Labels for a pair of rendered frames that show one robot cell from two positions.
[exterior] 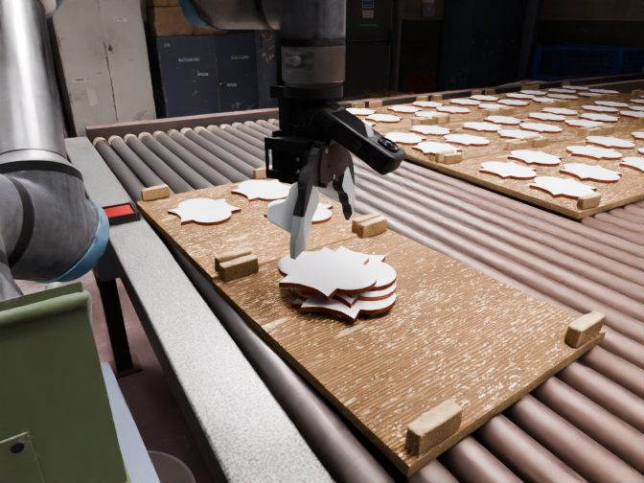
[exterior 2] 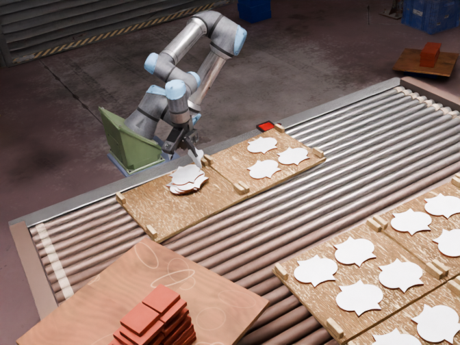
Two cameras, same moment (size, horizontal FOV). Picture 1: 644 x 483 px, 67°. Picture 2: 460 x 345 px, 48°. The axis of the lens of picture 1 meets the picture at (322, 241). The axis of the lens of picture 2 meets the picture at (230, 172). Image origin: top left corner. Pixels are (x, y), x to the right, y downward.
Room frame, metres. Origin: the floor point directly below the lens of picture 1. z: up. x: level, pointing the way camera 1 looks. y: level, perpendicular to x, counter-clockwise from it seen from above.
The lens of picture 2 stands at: (0.91, -1.74, 2.17)
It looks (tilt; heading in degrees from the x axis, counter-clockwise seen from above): 35 degrees down; 94
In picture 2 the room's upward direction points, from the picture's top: 6 degrees counter-clockwise
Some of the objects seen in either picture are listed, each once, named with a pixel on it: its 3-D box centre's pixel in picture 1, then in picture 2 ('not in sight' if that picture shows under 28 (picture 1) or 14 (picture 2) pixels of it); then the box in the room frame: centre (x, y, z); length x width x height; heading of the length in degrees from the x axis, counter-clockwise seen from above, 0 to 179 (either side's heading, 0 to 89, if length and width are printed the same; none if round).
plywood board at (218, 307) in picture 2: not in sight; (144, 322); (0.56, -0.80, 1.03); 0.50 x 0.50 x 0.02; 53
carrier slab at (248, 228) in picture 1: (253, 217); (263, 159); (0.92, 0.14, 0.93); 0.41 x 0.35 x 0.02; 35
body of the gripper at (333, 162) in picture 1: (308, 134); (183, 132); (0.61, 0.02, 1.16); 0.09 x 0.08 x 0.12; 61
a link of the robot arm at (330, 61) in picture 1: (311, 66); (179, 115); (0.61, 0.01, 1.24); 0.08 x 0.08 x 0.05
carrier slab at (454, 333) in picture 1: (392, 308); (180, 197); (0.58, -0.10, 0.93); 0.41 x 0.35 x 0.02; 36
